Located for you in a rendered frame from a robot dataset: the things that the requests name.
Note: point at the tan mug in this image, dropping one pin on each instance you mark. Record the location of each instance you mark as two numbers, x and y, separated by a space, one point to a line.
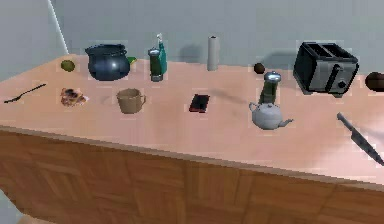
129 101

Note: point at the black and red phone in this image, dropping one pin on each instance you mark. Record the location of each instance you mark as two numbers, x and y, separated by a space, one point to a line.
199 103

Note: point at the dark green pepper mill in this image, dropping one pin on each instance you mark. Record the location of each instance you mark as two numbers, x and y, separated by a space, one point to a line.
155 65
270 88

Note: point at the grey paper towel roll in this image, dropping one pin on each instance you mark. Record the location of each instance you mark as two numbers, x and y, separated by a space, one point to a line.
212 53

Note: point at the teal spray bottle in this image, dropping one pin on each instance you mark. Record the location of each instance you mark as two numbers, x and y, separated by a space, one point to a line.
162 56

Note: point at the grey teapot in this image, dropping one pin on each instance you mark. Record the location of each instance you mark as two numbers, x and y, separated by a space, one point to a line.
266 115

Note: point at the wooden kitchen counter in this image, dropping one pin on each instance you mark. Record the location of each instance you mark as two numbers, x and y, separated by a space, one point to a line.
186 186

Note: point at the green sponge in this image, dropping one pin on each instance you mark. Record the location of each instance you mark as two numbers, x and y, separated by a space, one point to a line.
132 60

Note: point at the small brown round potato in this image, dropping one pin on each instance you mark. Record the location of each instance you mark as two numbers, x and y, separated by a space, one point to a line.
259 68

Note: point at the dark blue round pot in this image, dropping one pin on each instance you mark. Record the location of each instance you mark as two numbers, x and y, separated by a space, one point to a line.
108 65

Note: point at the brown bread slice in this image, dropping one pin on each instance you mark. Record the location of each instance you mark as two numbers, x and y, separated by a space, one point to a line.
72 97

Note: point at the green round fruit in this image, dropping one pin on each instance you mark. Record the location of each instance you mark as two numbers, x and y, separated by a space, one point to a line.
67 65

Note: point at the black and silver toaster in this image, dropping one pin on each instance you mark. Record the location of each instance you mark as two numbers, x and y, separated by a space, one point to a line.
325 68

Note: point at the grey kitchen knife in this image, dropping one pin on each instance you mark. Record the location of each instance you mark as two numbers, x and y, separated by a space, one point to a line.
360 138

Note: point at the black spoon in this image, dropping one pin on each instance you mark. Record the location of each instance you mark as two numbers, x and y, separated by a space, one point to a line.
23 94

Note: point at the large dark brown round object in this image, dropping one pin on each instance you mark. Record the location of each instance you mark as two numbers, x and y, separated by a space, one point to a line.
375 81

